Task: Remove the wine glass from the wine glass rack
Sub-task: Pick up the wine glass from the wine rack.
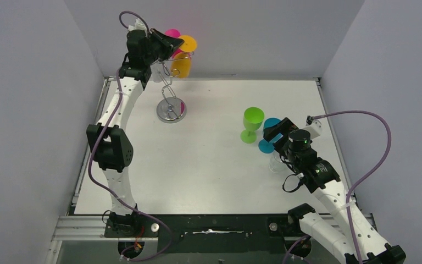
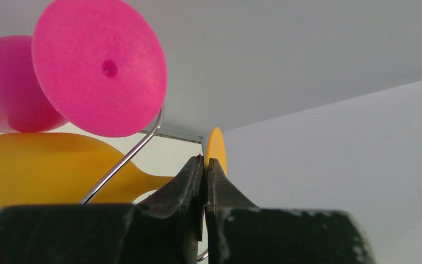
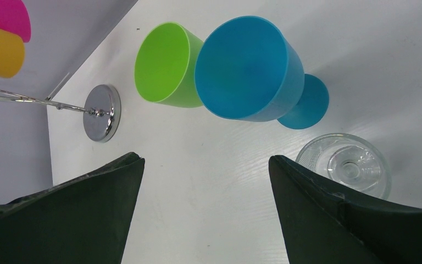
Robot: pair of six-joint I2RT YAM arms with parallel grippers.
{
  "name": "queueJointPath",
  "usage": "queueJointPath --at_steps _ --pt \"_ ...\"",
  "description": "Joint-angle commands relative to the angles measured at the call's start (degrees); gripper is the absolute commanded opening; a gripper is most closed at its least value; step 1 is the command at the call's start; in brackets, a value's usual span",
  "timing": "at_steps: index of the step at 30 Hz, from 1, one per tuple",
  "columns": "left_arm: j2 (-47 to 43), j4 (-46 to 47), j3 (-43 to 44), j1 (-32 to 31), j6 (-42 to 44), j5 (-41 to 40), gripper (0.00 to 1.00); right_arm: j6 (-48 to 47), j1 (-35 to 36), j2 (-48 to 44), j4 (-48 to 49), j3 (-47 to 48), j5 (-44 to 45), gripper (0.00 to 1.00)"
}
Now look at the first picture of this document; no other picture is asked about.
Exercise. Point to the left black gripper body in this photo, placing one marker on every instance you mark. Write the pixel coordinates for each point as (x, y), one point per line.
(158, 44)

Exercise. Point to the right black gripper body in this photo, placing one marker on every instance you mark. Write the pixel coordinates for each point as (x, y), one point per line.
(282, 133)

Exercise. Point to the blue wine glass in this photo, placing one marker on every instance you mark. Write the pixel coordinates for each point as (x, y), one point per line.
(267, 146)

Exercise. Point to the clear wine glass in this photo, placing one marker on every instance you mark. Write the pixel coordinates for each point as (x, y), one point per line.
(276, 165)
(157, 73)

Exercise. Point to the orange wine glass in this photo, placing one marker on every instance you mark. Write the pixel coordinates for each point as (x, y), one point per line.
(182, 61)

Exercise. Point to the green wine glass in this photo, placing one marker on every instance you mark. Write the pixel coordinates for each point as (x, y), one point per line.
(253, 118)

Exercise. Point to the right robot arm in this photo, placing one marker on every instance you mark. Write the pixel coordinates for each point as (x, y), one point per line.
(356, 240)

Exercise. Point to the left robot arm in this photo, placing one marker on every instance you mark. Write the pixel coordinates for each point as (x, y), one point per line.
(111, 149)

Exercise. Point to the pink wine glass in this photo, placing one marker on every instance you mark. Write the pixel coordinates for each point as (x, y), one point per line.
(176, 34)

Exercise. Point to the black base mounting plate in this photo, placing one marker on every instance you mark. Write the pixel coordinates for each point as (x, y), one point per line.
(202, 233)

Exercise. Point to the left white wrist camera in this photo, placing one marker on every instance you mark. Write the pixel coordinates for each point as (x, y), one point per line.
(139, 25)

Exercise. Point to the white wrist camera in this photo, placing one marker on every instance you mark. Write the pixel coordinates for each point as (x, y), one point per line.
(314, 127)
(139, 25)

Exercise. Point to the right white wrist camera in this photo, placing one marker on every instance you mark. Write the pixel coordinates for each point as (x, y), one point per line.
(314, 127)

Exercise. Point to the chrome wire glass rack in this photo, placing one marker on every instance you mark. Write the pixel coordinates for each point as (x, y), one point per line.
(170, 109)

